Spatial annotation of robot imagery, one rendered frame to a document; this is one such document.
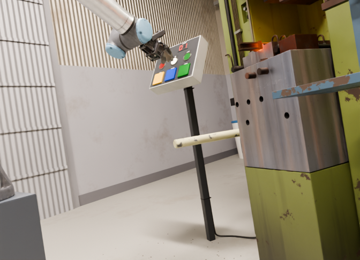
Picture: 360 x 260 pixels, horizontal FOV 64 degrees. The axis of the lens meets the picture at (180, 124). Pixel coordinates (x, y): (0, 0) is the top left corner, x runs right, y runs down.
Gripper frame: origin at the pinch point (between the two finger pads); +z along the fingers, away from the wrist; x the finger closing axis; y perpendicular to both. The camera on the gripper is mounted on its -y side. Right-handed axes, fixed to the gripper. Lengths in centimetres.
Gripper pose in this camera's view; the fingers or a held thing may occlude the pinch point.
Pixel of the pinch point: (171, 58)
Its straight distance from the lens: 156.3
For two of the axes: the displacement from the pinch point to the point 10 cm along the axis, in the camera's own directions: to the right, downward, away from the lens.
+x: 7.5, -1.2, -6.5
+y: -1.9, 9.0, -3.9
